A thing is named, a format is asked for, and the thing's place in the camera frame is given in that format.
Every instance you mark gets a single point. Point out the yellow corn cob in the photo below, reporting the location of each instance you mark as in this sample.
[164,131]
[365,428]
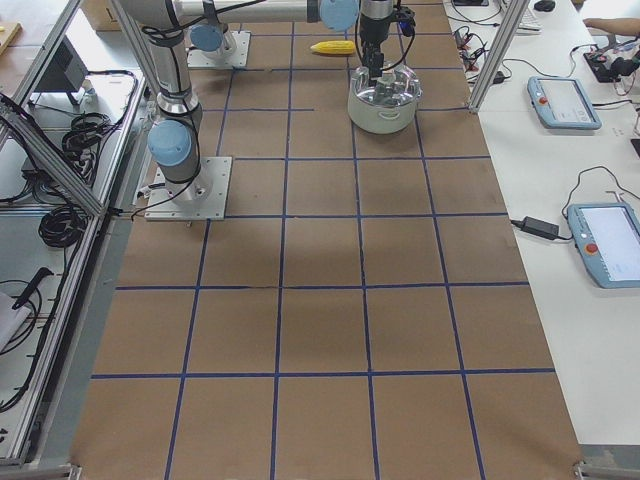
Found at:
[334,48]

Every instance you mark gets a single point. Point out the glass pot lid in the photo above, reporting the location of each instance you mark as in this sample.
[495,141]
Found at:
[397,87]

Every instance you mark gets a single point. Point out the person forearm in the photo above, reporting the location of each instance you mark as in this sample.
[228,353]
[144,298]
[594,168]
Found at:
[617,26]

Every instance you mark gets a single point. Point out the pale green steel pot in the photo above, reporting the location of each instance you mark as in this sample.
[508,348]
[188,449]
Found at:
[380,120]

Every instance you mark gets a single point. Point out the black computer mouse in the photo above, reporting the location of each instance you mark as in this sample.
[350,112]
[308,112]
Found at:
[545,6]

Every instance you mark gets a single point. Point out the upper blue teach pendant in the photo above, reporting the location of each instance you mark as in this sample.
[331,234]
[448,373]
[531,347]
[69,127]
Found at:
[562,103]

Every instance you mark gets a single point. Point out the blue teach pendant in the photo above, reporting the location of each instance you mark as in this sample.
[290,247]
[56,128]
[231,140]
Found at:
[606,236]
[562,103]

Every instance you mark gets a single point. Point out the black electronics board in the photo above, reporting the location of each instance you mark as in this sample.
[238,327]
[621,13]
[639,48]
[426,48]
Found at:
[606,70]

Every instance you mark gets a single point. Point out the black power adapter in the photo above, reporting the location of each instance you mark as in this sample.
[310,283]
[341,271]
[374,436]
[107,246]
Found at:
[540,228]

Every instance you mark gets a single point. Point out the brown paper table mat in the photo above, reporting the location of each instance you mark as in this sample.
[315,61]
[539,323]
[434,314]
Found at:
[362,312]

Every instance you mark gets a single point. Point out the cardboard box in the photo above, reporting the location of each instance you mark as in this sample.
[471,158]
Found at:
[103,15]

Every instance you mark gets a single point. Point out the lower blue teach pendant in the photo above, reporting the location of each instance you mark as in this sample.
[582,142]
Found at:
[606,236]

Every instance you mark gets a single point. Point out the black monitor on stand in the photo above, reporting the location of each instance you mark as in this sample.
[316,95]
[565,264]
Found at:
[65,73]

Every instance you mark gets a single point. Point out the aluminium frame post right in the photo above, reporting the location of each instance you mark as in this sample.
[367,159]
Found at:
[497,51]

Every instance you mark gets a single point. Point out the aluminium frame rail left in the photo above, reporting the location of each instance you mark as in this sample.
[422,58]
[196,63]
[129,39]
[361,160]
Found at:
[45,155]

